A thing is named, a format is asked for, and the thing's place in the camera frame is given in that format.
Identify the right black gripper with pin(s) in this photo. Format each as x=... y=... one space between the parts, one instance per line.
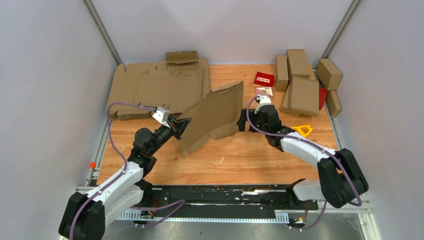
x=241 y=122

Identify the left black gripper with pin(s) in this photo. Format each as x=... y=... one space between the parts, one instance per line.
x=178 y=126

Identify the brown cardboard box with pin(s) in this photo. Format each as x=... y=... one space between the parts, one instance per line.
x=213 y=117

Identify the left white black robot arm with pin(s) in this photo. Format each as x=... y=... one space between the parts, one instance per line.
x=112 y=188

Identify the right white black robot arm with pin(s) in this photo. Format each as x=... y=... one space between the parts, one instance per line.
x=341 y=180

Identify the red card box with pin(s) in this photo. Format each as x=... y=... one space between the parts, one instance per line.
x=264 y=79

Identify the upright narrow cardboard box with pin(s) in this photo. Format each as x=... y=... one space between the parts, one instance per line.
x=281 y=73

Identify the front flat cardboard box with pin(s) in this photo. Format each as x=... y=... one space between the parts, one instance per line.
x=301 y=97

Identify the rear leaning cardboard box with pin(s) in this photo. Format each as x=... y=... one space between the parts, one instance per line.
x=297 y=63

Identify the low right cardboard box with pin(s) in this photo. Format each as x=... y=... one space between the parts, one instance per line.
x=333 y=103

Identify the far right cardboard box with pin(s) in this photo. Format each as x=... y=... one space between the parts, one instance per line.
x=328 y=74

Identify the stack of flat cardboard sheets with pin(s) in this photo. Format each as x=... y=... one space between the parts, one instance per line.
x=170 y=85

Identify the pink tangram puzzle card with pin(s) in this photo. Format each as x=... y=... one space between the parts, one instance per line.
x=266 y=90

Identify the small folded cardboard pieces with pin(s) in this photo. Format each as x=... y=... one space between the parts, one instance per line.
x=181 y=58

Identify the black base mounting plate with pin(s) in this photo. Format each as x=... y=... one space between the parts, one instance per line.
x=224 y=202

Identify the red object behind boxes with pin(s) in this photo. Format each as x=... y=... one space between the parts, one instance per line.
x=322 y=97

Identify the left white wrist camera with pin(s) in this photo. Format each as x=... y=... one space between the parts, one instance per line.
x=161 y=115

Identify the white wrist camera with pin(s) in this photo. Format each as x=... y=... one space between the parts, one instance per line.
x=161 y=115
x=262 y=100

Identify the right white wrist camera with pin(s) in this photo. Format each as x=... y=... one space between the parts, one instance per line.
x=262 y=100

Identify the yellow plastic triangle frame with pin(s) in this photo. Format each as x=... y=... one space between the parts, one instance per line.
x=303 y=130

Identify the aluminium frame rail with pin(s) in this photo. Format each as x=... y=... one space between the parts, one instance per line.
x=139 y=215

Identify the right corner aluminium post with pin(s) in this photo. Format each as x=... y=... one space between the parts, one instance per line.
x=341 y=28

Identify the corner aluminium post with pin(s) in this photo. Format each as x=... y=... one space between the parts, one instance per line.
x=341 y=28
x=91 y=9

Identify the left corner aluminium post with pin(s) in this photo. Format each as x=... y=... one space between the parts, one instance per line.
x=91 y=9

